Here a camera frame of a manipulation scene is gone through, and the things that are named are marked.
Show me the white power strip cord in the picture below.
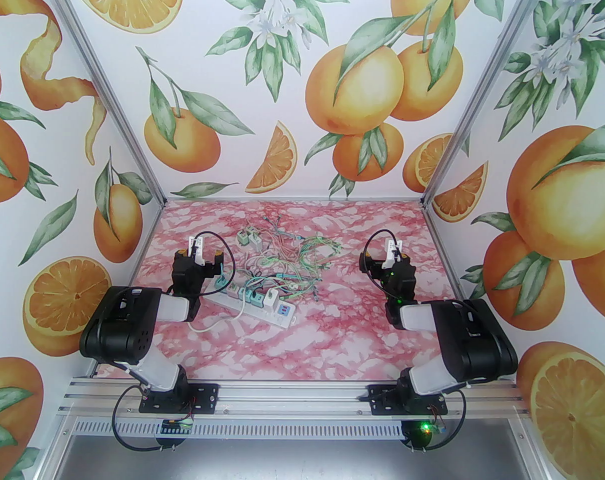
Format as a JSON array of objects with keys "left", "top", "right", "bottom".
[{"left": 190, "top": 308, "right": 246, "bottom": 333}]

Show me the steel sheet panel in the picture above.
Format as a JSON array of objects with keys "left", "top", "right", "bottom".
[{"left": 42, "top": 433, "right": 553, "bottom": 480}]

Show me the pink thin cable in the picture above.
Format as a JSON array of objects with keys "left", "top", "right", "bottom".
[{"left": 260, "top": 230, "right": 306, "bottom": 269}]

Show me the black base cable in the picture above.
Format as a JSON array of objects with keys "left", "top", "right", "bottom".
[
  {"left": 111, "top": 384, "right": 193, "bottom": 453},
  {"left": 407, "top": 387, "right": 467, "bottom": 453}
]

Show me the perforated metal strip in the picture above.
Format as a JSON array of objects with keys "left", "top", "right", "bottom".
[{"left": 70, "top": 419, "right": 408, "bottom": 438}]

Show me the green yellow thin cable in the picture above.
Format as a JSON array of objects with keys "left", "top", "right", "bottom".
[{"left": 302, "top": 235, "right": 344, "bottom": 271}]

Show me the white power strip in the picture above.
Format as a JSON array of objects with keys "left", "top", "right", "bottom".
[{"left": 204, "top": 280, "right": 297, "bottom": 329}]

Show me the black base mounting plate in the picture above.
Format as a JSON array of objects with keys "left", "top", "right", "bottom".
[
  {"left": 369, "top": 384, "right": 449, "bottom": 416},
  {"left": 139, "top": 383, "right": 219, "bottom": 414}
]

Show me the aluminium profile rail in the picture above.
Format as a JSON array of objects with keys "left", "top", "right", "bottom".
[{"left": 57, "top": 375, "right": 533, "bottom": 421}]

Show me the aluminium frame post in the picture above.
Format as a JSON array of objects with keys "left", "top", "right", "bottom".
[
  {"left": 41, "top": 0, "right": 167, "bottom": 214},
  {"left": 420, "top": 0, "right": 556, "bottom": 211}
]

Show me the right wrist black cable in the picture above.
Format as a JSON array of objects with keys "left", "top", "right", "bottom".
[{"left": 361, "top": 229, "right": 396, "bottom": 275}]

